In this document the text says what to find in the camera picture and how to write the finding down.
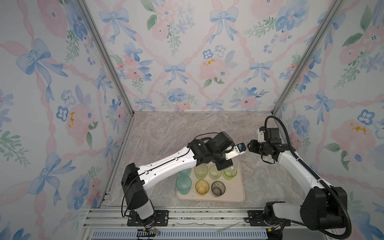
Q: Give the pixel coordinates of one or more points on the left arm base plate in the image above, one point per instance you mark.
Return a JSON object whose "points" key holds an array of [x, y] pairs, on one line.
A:
{"points": [[160, 218]]}

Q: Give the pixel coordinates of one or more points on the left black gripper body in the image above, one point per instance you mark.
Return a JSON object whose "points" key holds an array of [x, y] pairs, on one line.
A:
{"points": [[221, 161]]}

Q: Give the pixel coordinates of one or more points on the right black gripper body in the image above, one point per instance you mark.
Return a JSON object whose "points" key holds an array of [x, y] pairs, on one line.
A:
{"points": [[259, 147]]}

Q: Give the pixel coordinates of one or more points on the beige plastic tray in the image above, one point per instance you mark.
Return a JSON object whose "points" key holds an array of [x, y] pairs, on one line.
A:
{"points": [[234, 188]]}

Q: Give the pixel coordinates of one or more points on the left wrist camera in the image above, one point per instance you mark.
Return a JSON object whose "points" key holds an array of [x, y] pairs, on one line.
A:
{"points": [[236, 151]]}

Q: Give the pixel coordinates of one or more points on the bright green glass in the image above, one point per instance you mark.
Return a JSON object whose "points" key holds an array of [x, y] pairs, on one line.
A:
{"points": [[227, 177]]}

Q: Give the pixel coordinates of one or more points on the yellow amber glass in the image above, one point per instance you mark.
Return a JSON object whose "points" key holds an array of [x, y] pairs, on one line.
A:
{"points": [[202, 187]]}

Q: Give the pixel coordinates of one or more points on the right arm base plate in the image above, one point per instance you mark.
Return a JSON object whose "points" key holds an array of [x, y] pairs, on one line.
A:
{"points": [[258, 218]]}

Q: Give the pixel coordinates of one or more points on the short light green cup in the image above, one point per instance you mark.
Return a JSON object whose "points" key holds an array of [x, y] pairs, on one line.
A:
{"points": [[214, 173]]}

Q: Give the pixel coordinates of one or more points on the tall light green cup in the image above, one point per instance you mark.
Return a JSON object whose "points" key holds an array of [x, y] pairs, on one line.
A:
{"points": [[201, 171]]}

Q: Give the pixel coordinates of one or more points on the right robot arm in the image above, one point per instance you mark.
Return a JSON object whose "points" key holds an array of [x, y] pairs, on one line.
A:
{"points": [[324, 207]]}

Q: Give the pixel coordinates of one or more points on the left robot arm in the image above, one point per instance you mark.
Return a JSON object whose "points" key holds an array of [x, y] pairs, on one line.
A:
{"points": [[137, 180]]}

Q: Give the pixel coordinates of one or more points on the aluminium rail frame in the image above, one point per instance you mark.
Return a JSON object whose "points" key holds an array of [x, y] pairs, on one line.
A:
{"points": [[107, 223]]}

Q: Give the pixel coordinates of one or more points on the dark smoky glass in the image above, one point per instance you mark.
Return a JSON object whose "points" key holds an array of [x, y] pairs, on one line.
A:
{"points": [[218, 188]]}

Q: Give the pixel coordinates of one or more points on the tall teal cup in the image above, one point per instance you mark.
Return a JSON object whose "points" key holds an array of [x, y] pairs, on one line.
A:
{"points": [[185, 172], [184, 184]]}

